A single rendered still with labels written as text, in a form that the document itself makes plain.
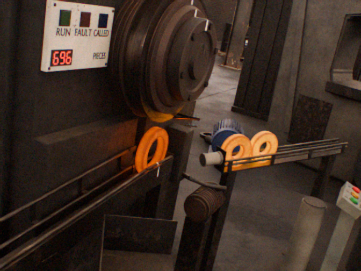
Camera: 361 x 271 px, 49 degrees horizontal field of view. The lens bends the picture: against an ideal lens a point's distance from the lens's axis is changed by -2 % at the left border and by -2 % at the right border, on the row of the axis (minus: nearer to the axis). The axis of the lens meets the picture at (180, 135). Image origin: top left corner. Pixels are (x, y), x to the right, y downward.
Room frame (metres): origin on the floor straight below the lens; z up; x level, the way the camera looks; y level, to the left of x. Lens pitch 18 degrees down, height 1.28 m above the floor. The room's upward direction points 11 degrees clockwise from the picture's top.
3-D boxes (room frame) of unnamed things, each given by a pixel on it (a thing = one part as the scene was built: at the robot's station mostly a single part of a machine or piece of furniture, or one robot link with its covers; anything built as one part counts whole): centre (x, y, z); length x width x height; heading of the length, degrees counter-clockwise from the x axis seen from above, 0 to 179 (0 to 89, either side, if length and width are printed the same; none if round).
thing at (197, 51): (1.35, 0.00, 1.12); 0.28 x 0.06 x 0.28; 156
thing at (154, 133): (1.39, 0.09, 0.75); 0.18 x 0.03 x 0.18; 157
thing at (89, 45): (1.12, 0.33, 1.15); 0.26 x 0.02 x 0.18; 156
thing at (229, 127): (3.61, -0.44, 0.17); 0.57 x 0.31 x 0.34; 176
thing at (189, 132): (1.61, 0.01, 0.68); 0.11 x 0.08 x 0.24; 66
